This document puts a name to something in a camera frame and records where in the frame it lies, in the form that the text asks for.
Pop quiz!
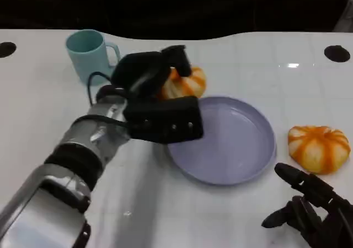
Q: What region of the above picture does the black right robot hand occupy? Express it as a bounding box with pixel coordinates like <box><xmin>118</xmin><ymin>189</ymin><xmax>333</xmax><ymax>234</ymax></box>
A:
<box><xmin>261</xmin><ymin>162</ymin><xmax>353</xmax><ymax>248</ymax></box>

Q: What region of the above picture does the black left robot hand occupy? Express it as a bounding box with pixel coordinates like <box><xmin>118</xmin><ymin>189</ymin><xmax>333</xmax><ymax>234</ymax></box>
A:
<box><xmin>110</xmin><ymin>45</ymin><xmax>194</xmax><ymax>99</ymax></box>

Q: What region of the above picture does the orange and white bread roll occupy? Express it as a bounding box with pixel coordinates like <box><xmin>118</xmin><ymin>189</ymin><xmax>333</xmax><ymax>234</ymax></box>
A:
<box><xmin>158</xmin><ymin>66</ymin><xmax>207</xmax><ymax>100</ymax></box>
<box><xmin>287</xmin><ymin>125</ymin><xmax>351</xmax><ymax>175</ymax></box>

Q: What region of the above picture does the pale green mug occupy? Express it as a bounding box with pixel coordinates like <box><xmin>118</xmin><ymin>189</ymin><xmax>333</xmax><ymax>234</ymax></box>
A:
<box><xmin>65</xmin><ymin>29</ymin><xmax>121</xmax><ymax>86</ymax></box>

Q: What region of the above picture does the lilac plate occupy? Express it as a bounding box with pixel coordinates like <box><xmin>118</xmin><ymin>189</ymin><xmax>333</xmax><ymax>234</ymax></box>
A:
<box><xmin>167</xmin><ymin>95</ymin><xmax>277</xmax><ymax>187</ymax></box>

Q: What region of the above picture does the black table grommet hole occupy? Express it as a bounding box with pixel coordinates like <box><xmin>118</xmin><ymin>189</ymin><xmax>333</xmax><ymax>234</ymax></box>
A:
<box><xmin>0</xmin><ymin>41</ymin><xmax>17</xmax><ymax>58</ymax></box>
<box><xmin>324</xmin><ymin>45</ymin><xmax>351</xmax><ymax>64</ymax></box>

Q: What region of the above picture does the grey background object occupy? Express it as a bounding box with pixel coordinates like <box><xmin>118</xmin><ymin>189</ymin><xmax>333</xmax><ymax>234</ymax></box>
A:
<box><xmin>333</xmin><ymin>0</ymin><xmax>353</xmax><ymax>34</ymax></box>

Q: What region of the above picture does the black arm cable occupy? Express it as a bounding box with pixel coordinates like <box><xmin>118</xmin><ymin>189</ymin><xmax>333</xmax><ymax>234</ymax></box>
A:
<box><xmin>87</xmin><ymin>71</ymin><xmax>129</xmax><ymax>106</ymax></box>
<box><xmin>71</xmin><ymin>114</ymin><xmax>131</xmax><ymax>128</ymax></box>

